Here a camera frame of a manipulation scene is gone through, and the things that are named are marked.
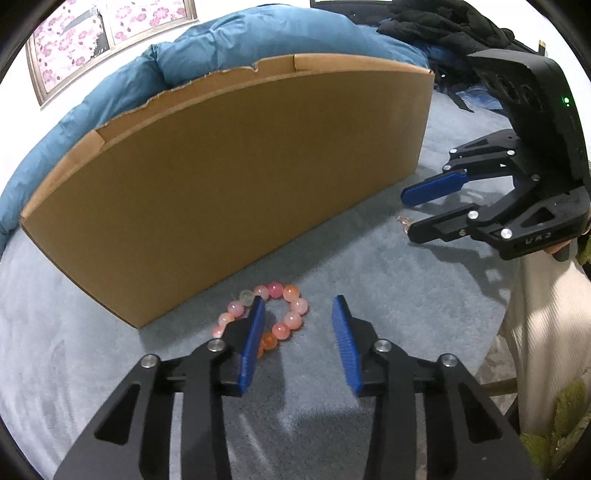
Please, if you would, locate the pink orange bead bracelet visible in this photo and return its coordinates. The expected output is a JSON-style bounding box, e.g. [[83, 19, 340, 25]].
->
[[211, 281, 310, 360]]

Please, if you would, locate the gold ring charm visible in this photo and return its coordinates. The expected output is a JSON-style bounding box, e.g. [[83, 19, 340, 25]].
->
[[397, 216, 414, 231]]

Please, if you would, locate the right hand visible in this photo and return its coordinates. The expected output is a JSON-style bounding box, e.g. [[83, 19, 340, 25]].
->
[[544, 241, 573, 262]]

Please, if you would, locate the blue denim garment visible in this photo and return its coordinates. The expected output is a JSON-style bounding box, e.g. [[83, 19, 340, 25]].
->
[[456, 85, 503, 111]]

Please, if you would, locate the green shaggy rug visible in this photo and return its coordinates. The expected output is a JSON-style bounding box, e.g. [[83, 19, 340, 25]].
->
[[520, 378, 590, 479]]

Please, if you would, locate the grey blue bed sheet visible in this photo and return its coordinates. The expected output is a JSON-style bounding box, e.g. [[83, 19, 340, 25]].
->
[[1, 185, 518, 479]]

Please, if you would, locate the black puffer jacket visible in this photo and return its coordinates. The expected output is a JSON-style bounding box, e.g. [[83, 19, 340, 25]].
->
[[378, 0, 516, 56]]

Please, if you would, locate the brown cardboard box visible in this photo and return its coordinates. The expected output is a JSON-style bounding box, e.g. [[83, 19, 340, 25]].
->
[[20, 54, 434, 328]]

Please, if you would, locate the teal blue duvet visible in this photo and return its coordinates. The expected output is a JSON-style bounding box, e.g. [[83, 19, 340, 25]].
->
[[1, 4, 429, 244]]

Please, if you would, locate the floral framed window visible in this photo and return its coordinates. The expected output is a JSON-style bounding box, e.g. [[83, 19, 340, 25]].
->
[[26, 0, 197, 105]]

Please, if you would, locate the black camera housing right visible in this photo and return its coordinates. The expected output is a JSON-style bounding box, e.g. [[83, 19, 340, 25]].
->
[[468, 49, 590, 189]]

